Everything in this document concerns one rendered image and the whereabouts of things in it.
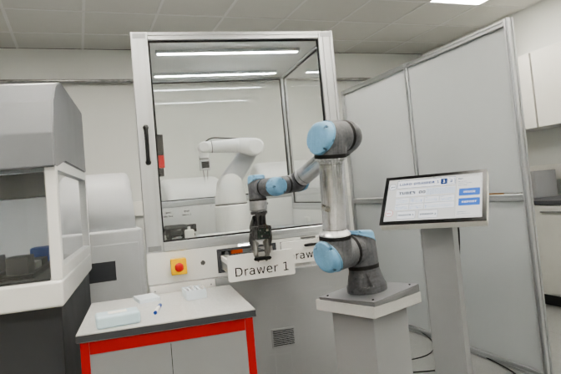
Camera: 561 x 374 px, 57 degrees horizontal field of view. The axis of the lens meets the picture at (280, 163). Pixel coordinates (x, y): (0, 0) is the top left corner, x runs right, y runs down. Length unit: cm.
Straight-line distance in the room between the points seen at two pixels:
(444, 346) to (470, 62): 175
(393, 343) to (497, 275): 161
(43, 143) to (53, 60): 354
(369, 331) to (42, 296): 127
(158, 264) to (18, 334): 62
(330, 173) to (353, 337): 61
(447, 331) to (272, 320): 88
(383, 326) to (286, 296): 78
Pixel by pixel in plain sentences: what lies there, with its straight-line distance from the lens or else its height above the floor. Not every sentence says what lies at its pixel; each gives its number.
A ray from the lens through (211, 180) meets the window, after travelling 255.
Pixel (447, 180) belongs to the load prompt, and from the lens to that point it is 278.
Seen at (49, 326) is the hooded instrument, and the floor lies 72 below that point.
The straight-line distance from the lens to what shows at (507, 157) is 334.
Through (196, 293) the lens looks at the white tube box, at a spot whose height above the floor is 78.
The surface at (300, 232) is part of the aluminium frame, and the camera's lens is 263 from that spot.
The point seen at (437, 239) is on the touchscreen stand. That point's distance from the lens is 276.
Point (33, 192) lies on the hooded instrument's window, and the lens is 231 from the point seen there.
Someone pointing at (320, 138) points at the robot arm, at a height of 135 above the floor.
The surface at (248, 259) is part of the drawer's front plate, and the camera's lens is 225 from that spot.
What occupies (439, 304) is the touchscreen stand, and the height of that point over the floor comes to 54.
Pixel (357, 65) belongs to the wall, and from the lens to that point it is 668.
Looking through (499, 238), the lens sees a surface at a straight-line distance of 346.
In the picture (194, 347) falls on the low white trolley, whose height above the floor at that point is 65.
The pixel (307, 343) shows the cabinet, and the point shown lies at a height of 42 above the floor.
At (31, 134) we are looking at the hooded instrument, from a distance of 231.
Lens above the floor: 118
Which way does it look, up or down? 3 degrees up
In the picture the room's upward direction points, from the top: 5 degrees counter-clockwise
